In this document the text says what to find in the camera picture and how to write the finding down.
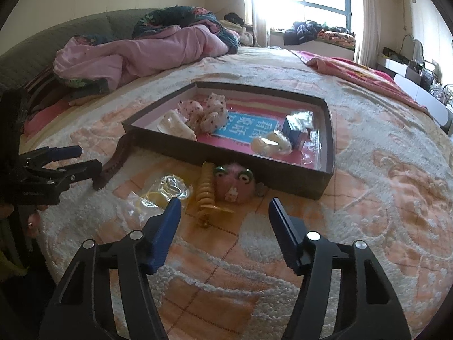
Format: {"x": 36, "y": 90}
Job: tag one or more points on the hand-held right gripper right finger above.
{"x": 283, "y": 235}

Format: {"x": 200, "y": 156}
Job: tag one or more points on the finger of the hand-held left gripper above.
{"x": 63, "y": 152}
{"x": 83, "y": 170}

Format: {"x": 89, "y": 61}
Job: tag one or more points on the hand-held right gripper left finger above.
{"x": 164, "y": 235}

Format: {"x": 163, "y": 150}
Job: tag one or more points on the yellow hair claw clip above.
{"x": 207, "y": 191}

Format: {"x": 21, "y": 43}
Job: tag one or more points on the dark shallow cardboard box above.
{"x": 283, "y": 173}

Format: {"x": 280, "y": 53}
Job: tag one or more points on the pearl hair clip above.
{"x": 270, "y": 144}

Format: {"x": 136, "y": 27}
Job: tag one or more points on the white hair claw clip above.
{"x": 177, "y": 127}

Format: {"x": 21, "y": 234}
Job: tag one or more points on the small blue box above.
{"x": 292, "y": 132}

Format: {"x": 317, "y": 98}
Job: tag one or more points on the small clear packet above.
{"x": 302, "y": 118}

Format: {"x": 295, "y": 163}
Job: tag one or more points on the polka-dot bow scrunchie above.
{"x": 212, "y": 115}

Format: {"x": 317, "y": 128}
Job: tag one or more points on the person's left forearm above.
{"x": 12, "y": 251}

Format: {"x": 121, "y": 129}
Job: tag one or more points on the person's left hand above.
{"x": 33, "y": 225}

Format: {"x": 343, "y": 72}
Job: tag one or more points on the pink cloth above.
{"x": 44, "y": 117}

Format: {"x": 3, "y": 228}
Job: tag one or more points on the clear flat plastic bag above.
{"x": 166, "y": 187}

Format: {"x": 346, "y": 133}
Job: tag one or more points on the striped pillow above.
{"x": 46, "y": 88}

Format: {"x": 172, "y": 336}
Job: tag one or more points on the white peach fleece blanket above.
{"x": 371, "y": 191}

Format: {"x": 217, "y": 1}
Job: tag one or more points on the green padded headboard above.
{"x": 53, "y": 39}

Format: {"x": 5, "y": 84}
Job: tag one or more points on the pink floral duvet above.
{"x": 141, "y": 53}

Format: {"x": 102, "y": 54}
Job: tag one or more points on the pink printed blanket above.
{"x": 357, "y": 74}

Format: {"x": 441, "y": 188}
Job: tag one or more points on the white rounded bench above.
{"x": 424, "y": 94}

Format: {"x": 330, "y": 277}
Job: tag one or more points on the white desk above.
{"x": 393, "y": 64}

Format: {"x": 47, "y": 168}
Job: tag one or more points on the pile of dark clothes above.
{"x": 308, "y": 30}

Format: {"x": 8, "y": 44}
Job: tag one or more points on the round standing mirror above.
{"x": 414, "y": 51}

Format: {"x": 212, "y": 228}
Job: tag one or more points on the sheer white curtain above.
{"x": 253, "y": 10}

